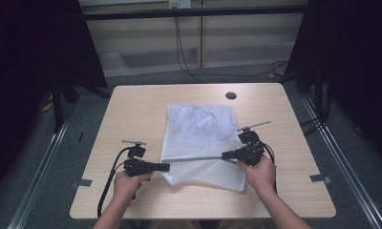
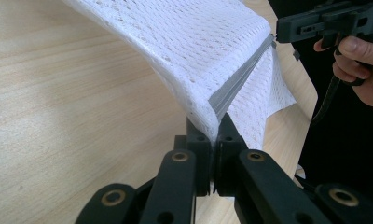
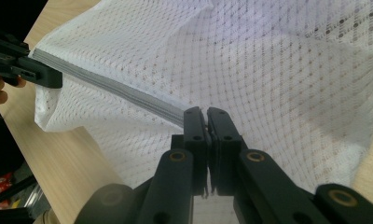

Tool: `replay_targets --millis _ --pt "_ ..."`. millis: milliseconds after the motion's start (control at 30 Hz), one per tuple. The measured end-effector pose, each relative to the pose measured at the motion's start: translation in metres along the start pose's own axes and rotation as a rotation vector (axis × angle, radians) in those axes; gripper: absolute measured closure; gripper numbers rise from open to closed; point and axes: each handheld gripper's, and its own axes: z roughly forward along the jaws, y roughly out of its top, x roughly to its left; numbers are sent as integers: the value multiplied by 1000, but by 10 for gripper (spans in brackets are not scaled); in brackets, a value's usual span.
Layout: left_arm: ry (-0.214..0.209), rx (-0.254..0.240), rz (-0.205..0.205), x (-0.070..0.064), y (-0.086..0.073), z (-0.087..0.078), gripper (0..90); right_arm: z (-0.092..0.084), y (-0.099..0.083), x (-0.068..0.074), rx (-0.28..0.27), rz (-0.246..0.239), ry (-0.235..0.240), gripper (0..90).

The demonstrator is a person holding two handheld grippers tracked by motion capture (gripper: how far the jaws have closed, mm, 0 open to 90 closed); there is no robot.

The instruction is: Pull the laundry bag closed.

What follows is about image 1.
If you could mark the person's right hand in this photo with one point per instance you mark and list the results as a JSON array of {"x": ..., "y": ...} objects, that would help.
[{"x": 260, "y": 178}]

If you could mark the person's left hand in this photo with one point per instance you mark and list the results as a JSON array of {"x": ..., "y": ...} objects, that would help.
[{"x": 125, "y": 187}]

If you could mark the white garment inside bag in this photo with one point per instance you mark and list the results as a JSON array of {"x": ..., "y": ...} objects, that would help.
[{"x": 200, "y": 124}]

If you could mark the yellow floor object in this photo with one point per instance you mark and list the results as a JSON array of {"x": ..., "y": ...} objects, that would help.
[{"x": 47, "y": 103}]

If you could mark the black horizontal metal bar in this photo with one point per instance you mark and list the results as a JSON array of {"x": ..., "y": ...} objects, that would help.
[{"x": 195, "y": 12}]

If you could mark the white mesh laundry bag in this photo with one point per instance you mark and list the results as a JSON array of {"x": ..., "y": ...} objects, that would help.
[{"x": 208, "y": 173}]

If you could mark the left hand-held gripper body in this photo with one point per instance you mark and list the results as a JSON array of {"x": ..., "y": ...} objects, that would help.
[{"x": 136, "y": 167}]

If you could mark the metal floor rail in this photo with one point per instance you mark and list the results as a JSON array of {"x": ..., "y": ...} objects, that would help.
[
  {"x": 36, "y": 181},
  {"x": 348, "y": 171}
]

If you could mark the grey tape piece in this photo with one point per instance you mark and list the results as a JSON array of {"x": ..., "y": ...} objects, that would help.
[
  {"x": 82, "y": 183},
  {"x": 319, "y": 178}
]

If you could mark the white wall outlet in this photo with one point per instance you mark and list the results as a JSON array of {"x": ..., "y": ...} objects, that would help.
[{"x": 179, "y": 3}]

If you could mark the black metal stand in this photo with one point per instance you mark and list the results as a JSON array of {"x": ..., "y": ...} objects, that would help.
[{"x": 57, "y": 108}]

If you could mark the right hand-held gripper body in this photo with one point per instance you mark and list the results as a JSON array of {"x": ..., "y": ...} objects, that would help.
[{"x": 251, "y": 152}]

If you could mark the black curtain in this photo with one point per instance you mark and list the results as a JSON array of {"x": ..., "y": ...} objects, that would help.
[
  {"x": 354, "y": 63},
  {"x": 26, "y": 63}
]

